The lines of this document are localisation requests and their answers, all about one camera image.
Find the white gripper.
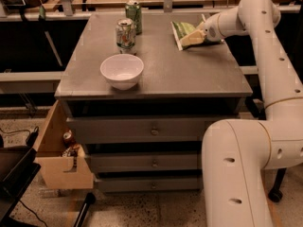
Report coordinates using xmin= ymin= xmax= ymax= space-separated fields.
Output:
xmin=180 ymin=13 xmax=222 ymax=46

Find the green jalapeno chip bag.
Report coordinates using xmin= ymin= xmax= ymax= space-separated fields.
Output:
xmin=171 ymin=22 xmax=223 ymax=51

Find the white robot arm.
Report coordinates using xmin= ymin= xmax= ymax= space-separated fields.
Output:
xmin=179 ymin=0 xmax=303 ymax=227

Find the white bowl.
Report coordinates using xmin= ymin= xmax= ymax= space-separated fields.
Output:
xmin=99 ymin=54 xmax=144 ymax=90

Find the green soda can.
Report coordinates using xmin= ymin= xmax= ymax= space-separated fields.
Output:
xmin=125 ymin=0 xmax=142 ymax=34

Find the white soda can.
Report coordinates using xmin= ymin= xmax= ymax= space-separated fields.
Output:
xmin=116 ymin=18 xmax=136 ymax=55

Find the top grey drawer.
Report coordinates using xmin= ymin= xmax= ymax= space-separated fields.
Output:
xmin=66 ymin=115 xmax=234 ymax=145

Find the grey drawer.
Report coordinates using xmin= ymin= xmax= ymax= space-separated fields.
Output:
xmin=66 ymin=115 xmax=234 ymax=145
xmin=86 ymin=150 xmax=201 ymax=173
xmin=95 ymin=176 xmax=202 ymax=193

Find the bottom grey drawer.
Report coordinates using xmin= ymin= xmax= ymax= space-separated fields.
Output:
xmin=95 ymin=176 xmax=202 ymax=193

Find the middle grey drawer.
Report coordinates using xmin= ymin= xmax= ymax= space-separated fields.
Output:
xmin=86 ymin=150 xmax=201 ymax=173

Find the red can in box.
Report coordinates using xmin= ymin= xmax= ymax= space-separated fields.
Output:
xmin=62 ymin=131 xmax=76 ymax=147

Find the wooden side box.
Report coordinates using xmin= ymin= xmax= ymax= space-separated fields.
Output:
xmin=34 ymin=101 xmax=94 ymax=189

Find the black power adapter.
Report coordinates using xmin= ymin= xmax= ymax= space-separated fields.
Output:
xmin=26 ymin=127 xmax=39 ymax=147

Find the black stand at left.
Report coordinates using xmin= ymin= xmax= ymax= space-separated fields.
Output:
xmin=0 ymin=147 xmax=41 ymax=227

